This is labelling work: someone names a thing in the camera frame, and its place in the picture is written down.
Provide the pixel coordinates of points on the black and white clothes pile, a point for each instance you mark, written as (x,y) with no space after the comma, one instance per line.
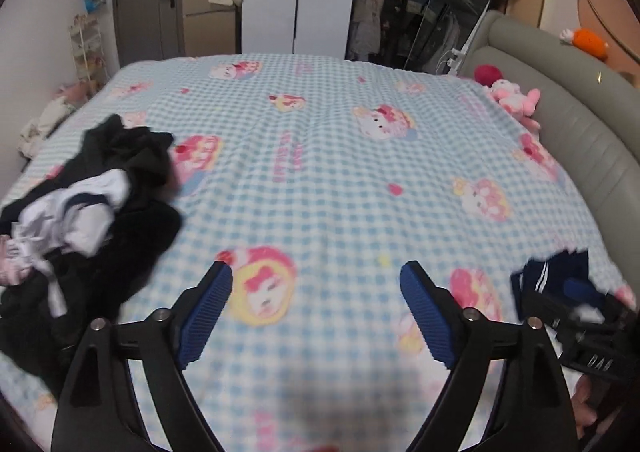
(82,242)

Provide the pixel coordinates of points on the open dark wardrobe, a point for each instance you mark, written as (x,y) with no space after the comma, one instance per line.
(415,35)

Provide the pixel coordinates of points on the grey padded headboard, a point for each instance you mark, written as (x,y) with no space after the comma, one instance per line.
(589,117)

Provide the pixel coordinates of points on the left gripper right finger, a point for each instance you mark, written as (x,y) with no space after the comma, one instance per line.
(532,409)

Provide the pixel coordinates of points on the white shelf rack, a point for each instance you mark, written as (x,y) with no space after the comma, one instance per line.
(88,54)

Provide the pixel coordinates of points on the small navy striped garment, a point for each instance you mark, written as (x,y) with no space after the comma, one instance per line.
(555,276)

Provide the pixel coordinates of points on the pink plush toy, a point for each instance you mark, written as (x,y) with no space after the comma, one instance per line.
(509,96)

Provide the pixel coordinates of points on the person's right hand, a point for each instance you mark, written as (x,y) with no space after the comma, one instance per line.
(584,415)

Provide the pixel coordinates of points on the blue checkered cartoon blanket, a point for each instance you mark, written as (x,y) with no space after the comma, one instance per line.
(316,180)

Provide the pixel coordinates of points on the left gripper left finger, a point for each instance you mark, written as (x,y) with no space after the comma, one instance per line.
(98,409)

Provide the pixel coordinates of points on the orange carrot plush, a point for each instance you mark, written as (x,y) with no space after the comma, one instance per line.
(587,41)

